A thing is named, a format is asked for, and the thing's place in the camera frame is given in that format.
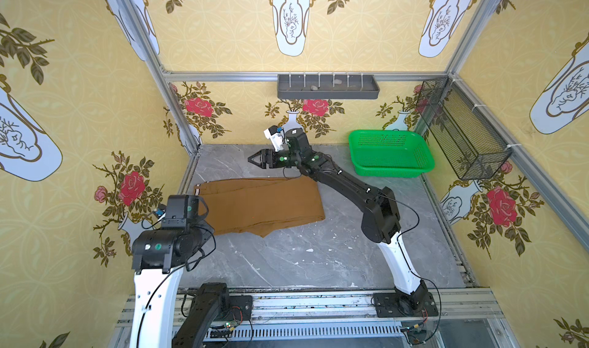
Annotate brown long pants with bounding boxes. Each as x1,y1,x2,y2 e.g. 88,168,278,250
195,177,325,238

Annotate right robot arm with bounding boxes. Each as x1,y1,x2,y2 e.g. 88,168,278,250
248,126,431,316

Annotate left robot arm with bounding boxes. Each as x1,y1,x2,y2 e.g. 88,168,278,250
129,195,229,347

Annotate green plastic basket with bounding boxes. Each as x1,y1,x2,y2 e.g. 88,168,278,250
348,130,435,179

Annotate small circuit board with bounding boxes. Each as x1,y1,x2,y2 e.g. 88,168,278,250
400,327,429,346

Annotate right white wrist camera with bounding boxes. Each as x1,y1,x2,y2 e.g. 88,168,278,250
264,126,287,152

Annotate grey wall shelf tray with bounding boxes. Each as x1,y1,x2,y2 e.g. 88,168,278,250
277,73,380,100

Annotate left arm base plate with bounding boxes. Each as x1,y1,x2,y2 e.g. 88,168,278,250
222,295,253,323

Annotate black wire mesh basket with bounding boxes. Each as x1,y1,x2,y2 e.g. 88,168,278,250
416,77,512,180

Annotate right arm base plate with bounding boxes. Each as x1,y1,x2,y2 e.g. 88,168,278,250
371,292,440,319

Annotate aluminium front rail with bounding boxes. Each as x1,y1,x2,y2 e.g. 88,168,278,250
114,287,507,327

